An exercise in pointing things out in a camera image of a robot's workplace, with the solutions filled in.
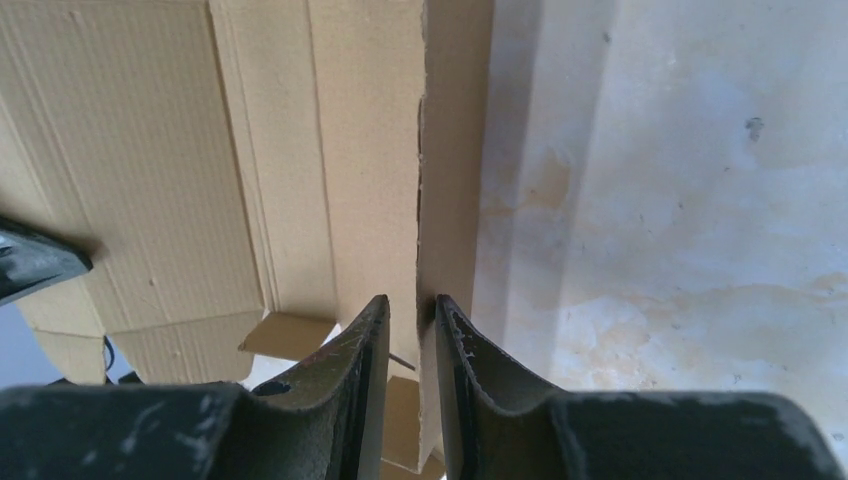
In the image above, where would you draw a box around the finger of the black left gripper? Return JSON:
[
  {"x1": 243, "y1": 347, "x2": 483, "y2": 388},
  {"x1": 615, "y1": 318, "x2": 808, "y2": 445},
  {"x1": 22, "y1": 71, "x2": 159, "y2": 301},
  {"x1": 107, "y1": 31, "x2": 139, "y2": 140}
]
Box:
[{"x1": 1, "y1": 217, "x2": 93, "y2": 306}]

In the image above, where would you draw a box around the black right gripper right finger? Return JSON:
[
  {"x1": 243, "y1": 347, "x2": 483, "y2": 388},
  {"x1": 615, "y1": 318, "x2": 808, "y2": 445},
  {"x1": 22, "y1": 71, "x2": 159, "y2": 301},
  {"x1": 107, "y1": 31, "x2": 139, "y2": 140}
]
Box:
[{"x1": 435, "y1": 295, "x2": 844, "y2": 479}]

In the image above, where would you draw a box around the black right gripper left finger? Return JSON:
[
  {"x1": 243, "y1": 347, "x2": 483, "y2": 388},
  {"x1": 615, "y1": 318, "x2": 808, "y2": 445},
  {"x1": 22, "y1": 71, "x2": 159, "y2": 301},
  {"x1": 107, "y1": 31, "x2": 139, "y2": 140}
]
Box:
[{"x1": 1, "y1": 295, "x2": 390, "y2": 479}]

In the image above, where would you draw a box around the brown cardboard box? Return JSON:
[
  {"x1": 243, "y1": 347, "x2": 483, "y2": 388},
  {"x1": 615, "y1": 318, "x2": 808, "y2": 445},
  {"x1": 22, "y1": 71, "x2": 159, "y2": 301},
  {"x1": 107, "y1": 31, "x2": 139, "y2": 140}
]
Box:
[{"x1": 1, "y1": 1, "x2": 494, "y2": 479}]

